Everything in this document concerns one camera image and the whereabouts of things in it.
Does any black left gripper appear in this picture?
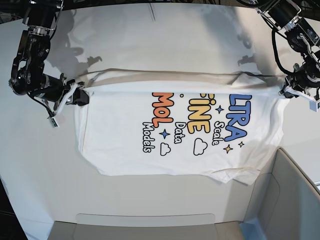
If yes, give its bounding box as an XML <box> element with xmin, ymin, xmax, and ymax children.
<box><xmin>278</xmin><ymin>62</ymin><xmax>320</xmax><ymax>99</ymax></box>

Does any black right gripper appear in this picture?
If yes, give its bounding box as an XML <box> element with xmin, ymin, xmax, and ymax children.
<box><xmin>32</xmin><ymin>73</ymin><xmax>90</xmax><ymax>110</ymax></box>

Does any white t-shirt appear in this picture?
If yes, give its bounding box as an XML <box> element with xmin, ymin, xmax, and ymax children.
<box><xmin>74</xmin><ymin>70</ymin><xmax>289</xmax><ymax>185</ymax></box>

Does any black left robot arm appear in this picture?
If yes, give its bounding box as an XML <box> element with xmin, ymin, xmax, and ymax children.
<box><xmin>238</xmin><ymin>0</ymin><xmax>320</xmax><ymax>100</ymax></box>

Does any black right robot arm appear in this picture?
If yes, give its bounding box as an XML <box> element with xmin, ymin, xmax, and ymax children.
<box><xmin>8</xmin><ymin>0</ymin><xmax>90</xmax><ymax>114</ymax></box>

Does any grey box right side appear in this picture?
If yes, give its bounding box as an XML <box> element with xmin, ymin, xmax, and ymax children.
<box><xmin>239</xmin><ymin>148</ymin><xmax>320</xmax><ymax>240</ymax></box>

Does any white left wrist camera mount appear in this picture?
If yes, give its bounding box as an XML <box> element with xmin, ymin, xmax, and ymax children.
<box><xmin>283</xmin><ymin>86</ymin><xmax>320</xmax><ymax>112</ymax></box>

